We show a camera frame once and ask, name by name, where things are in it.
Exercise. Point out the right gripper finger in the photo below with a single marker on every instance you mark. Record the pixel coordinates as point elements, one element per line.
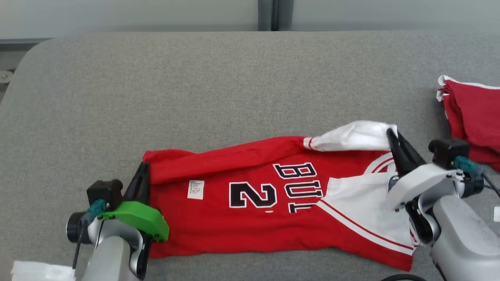
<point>398,160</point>
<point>414,158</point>

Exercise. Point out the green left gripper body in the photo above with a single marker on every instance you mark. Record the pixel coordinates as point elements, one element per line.
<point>140,218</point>

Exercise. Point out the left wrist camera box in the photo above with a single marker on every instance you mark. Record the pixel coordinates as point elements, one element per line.
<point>103,191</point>

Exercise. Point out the white fabric piece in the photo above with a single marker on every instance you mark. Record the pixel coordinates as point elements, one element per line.
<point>39,273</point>

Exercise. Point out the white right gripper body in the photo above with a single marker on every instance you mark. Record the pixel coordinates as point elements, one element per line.
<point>418,181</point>

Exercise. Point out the red basketball jersey white sleeves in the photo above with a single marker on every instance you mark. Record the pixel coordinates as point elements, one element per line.
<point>234,226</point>

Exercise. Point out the metal floor bracket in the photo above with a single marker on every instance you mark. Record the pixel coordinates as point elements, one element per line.
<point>4,76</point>

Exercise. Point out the red shorts white stripe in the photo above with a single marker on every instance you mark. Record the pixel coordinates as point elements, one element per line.
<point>476,113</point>

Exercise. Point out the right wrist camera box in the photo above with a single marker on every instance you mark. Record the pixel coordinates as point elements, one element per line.
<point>449,152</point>

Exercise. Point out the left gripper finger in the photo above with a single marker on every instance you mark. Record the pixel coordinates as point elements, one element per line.
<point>141,187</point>

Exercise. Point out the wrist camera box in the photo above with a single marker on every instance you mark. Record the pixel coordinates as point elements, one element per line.
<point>449,152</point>
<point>103,191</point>

